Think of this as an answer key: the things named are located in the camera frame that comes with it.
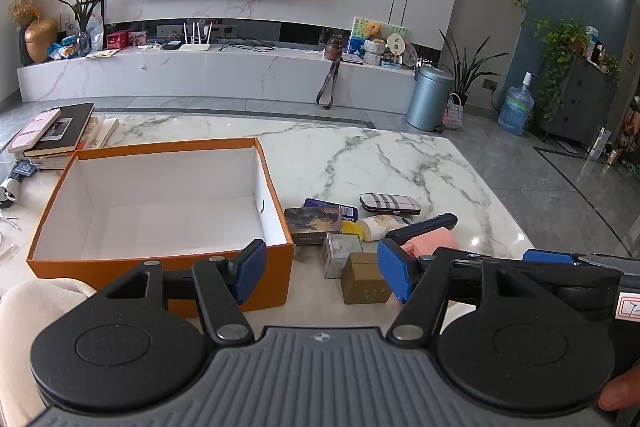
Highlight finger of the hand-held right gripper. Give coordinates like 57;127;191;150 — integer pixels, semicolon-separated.
522;249;576;265
432;247;526;269

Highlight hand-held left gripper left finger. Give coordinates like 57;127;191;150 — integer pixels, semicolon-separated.
97;239;268;346

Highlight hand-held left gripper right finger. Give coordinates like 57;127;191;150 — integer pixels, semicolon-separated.
377;239;551;344

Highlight clear acrylic cube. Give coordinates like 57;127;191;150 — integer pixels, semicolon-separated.
321;232;363;280

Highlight plaid zip case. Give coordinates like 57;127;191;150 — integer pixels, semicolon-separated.
358;193;407;214

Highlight dark photo card box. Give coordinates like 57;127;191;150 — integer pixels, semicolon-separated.
283;207;343;248

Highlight orange cardboard box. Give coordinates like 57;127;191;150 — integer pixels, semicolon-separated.
26;137;295;319

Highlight person's right hand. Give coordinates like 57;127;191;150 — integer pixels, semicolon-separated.
597;364;640;413

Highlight small brown cardboard box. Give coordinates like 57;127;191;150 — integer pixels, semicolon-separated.
341;252;392;305

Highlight white bottle yellow cap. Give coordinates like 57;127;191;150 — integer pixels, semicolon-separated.
356;215;412;243

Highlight blue tin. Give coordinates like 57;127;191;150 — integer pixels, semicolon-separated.
302;198;358;223

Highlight woven bag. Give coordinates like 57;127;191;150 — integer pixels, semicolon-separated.
442;94;465;130

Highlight blue water jug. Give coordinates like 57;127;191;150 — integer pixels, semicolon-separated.
498;71;535;136

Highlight grey cabinet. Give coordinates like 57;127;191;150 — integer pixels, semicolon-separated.
541;54;619;148

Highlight silver trash can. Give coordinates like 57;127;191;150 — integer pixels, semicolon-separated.
405;65;455;133

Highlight long-leaf potted plant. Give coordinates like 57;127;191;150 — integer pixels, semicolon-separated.
439;28;509;108

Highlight marble tv stand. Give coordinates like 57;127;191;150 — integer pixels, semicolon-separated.
16;43;418;114

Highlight trailing pothos plant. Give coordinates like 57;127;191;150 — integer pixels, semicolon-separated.
534;19;592;120

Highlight white book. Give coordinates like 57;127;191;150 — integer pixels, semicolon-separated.
75;116;120;151

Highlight white woven basket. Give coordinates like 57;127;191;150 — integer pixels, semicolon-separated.
363;38;387;66

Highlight white router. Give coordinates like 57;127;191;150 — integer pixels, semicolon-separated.
178;22;214;52

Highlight cream cloth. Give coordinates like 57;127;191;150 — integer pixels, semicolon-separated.
0;279;97;427

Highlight black hardcover book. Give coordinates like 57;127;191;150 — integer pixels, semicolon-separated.
22;103;96;158

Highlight painted canvas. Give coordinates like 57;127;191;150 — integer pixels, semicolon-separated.
347;17;407;58

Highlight blue white tool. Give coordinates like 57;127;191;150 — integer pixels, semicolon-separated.
0;160;37;208

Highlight pink book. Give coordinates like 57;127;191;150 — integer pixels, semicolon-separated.
6;109;62;152

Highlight blue snack bag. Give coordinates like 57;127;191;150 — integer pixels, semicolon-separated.
47;35;81;60

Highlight green plant in glass vase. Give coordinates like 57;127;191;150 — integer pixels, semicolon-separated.
56;0;112;58

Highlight gold vase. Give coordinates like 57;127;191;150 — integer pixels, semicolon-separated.
24;19;59;63

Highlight dried flowers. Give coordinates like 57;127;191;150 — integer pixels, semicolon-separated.
8;0;41;28

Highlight black cables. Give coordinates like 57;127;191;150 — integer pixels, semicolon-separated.
215;33;277;53

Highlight black lanyard strap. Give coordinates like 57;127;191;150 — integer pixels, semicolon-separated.
315;34;344;110

